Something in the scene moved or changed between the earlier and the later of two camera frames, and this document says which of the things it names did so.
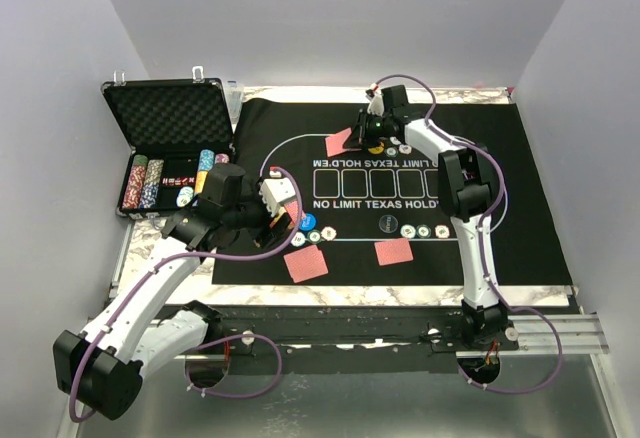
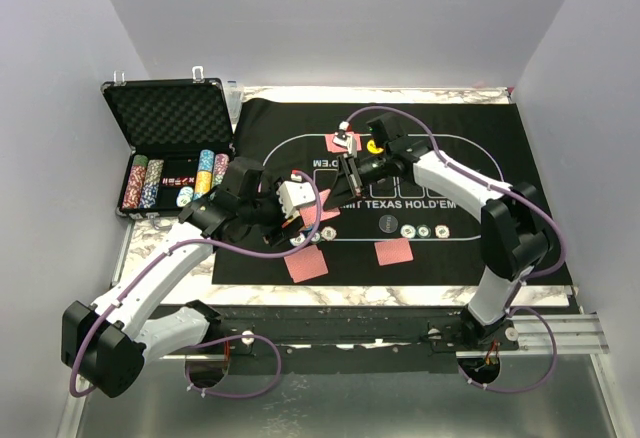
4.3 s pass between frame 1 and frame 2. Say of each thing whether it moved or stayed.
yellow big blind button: stayed
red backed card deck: moved
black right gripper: moved
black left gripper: stayed
